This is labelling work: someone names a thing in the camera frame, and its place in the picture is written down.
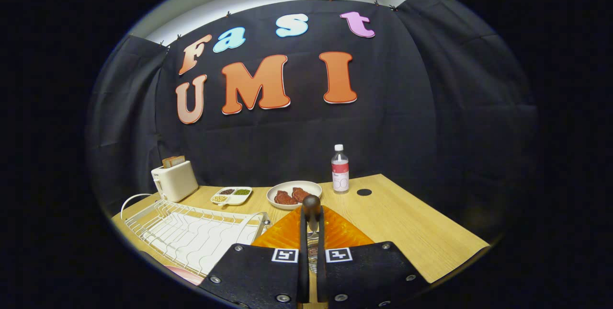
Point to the black backdrop cloth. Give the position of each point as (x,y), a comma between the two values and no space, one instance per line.
(407,108)

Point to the toast slice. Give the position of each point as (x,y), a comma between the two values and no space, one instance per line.
(167,163)
(179,160)

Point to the red meat piece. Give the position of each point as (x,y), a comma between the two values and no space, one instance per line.
(285,198)
(300,194)

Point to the red-labelled clear plastic bottle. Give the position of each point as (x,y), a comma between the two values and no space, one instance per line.
(340,175)

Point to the white ribbed drain tray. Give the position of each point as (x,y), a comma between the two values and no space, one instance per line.
(201,242)

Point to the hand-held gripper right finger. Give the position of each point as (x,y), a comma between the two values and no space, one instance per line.
(321,280)

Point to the white divided bean dish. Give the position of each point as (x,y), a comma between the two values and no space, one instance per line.
(233,199)

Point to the black round table grommet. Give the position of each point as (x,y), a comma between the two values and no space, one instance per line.
(364,192)

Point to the beige round plate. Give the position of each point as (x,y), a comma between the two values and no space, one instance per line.
(287,185)

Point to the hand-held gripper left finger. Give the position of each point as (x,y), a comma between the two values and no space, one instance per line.
(303,275)

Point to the white toaster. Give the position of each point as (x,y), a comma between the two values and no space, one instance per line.
(177,182)

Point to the pink plate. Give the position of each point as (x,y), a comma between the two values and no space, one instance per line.
(189,275)

